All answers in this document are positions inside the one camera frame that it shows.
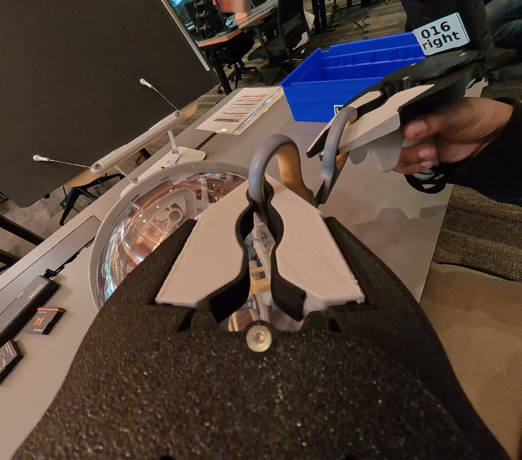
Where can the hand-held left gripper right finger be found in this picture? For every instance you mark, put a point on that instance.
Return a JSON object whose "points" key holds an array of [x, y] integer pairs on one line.
{"points": [[314, 260]]}

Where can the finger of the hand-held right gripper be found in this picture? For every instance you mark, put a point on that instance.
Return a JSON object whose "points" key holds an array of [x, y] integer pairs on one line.
{"points": [[375, 125], [365, 103]]}

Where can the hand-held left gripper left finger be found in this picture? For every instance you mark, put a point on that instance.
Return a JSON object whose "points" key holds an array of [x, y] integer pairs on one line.
{"points": [[204, 260]]}

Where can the person's right hand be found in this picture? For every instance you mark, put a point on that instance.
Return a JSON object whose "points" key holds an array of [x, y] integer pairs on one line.
{"points": [[465, 129]]}

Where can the blue plastic bin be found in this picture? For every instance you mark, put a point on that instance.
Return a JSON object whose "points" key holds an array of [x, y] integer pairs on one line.
{"points": [[326, 92]]}

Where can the clear maze puzzle ball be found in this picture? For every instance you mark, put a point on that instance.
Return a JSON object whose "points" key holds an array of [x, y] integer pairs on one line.
{"points": [[134, 231]]}

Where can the black office chair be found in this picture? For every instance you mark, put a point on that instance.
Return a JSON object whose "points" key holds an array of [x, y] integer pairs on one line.
{"points": [[291, 19]]}

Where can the laminated paper sheet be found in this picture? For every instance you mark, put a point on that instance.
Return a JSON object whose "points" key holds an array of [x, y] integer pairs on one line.
{"points": [[240, 109]]}

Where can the wooden office desk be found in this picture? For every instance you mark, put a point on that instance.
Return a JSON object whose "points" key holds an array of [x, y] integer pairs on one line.
{"points": [[244, 21]]}

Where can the small black orange card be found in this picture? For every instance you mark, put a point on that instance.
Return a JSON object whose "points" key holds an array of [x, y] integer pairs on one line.
{"points": [[43, 321]]}

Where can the black flat device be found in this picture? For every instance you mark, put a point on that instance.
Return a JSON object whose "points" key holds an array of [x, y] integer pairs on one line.
{"points": [[28, 301]]}

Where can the black display board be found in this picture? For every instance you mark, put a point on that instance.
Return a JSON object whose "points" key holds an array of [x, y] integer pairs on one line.
{"points": [[81, 60]]}

